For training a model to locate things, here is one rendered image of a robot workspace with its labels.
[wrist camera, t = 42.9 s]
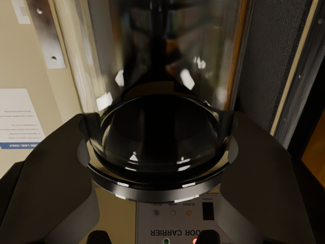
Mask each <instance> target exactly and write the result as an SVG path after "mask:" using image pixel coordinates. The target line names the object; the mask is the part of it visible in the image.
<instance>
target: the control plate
mask: <svg viewBox="0 0 325 244"><path fill-rule="evenodd" d="M218 194H219V193H206V194H204V195H202V196H199V197H196V198H193V199H190V200H186V201H181V202H175V203H167V204H149V203H140V202H136V214H135V244H163V239H164V238H168V239H169V240H170V244H192V240H193V238H198V236H199V234H200V232H201V231H203V230H208V229H212V230H215V231H216V232H217V233H218V234H219V236H220V241H221V244H235V243H234V242H233V241H232V239H231V238H230V237H229V236H228V235H227V234H226V233H225V232H224V231H223V230H222V229H221V227H220V226H219V225H218V224H217V223H216V221H215V219H214V220H203V206H202V202H213V210H214V214H215V209H216V204H217V199H218ZM188 209H189V210H191V211H192V215H191V216H188V215H186V211H187V210H188ZM155 210H158V211H159V215H158V216H155V215H154V211H155ZM171 210H175V211H176V215H174V216H171V215H170V211H171Z"/></svg>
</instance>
